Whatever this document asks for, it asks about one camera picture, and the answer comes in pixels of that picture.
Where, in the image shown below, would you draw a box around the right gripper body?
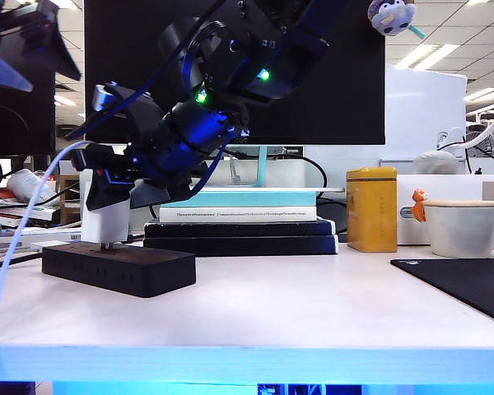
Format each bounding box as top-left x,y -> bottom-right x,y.
122,102 -> 252,191

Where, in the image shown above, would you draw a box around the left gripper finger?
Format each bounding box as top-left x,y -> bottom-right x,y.
0,51 -> 35,93
23,17 -> 84,82

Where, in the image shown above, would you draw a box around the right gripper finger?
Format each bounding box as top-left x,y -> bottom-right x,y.
129,179 -> 191,210
72,142 -> 133,213

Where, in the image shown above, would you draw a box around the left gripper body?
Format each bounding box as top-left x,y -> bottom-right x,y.
0,0 -> 51,55

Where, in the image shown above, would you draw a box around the white charger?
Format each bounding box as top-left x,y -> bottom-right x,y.
81,200 -> 132,250

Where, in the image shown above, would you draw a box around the white charger cable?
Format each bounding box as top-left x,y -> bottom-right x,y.
0,139 -> 95,374

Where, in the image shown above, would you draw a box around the black computer monitor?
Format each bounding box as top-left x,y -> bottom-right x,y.
0,31 -> 58,158

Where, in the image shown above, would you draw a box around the blue white medicine box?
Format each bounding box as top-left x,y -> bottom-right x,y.
0,225 -> 84,253

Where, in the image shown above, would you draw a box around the black power strip wood top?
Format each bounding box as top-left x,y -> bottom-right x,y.
42,241 -> 198,299

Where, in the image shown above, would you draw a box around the teal monitor stand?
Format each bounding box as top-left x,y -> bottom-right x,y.
193,144 -> 347,194

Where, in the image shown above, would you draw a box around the white plastic bottle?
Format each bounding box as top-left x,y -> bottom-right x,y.
6,168 -> 59,205

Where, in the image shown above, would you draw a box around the black hardcover book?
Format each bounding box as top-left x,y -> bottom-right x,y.
143,235 -> 340,257
144,218 -> 338,239

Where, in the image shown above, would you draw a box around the teal white book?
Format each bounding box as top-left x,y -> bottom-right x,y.
159,189 -> 319,225

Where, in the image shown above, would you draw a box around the stacked paper books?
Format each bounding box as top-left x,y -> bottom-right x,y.
0,188 -> 63,228

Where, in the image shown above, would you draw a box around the black AOC monitor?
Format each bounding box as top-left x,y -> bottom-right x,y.
84,0 -> 387,146

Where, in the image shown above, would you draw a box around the yellow tin box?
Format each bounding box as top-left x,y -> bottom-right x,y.
346,166 -> 399,253

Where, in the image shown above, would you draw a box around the purple plush toy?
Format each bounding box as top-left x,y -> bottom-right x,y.
366,0 -> 427,40

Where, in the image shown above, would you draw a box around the orange fox figurine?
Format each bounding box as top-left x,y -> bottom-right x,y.
410,188 -> 431,224

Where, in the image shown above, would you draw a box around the white board panel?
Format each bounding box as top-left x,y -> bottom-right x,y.
384,64 -> 468,162

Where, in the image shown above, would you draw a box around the white rounded device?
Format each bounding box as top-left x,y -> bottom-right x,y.
412,150 -> 461,176

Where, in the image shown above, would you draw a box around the white cardboard box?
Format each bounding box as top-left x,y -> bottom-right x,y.
396,174 -> 494,247

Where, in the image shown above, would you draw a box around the white ceramic mug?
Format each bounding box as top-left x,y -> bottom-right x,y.
423,198 -> 494,260

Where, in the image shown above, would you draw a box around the white desk fan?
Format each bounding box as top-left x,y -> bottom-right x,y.
464,124 -> 494,160

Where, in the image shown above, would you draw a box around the white curved tube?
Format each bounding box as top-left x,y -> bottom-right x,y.
459,100 -> 494,150

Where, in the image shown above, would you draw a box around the black mouse pad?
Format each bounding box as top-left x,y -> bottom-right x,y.
390,258 -> 494,328

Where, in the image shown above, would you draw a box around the black VGA cable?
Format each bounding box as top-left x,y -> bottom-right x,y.
128,203 -> 161,244

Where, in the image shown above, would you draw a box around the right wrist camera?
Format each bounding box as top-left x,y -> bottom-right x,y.
91,81 -> 169,143

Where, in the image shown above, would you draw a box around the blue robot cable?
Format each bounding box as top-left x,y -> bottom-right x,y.
64,0 -> 228,143

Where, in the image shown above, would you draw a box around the black power strip cable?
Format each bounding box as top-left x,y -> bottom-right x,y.
0,251 -> 44,272

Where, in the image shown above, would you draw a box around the black looped cable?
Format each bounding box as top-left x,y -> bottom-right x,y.
300,155 -> 329,191

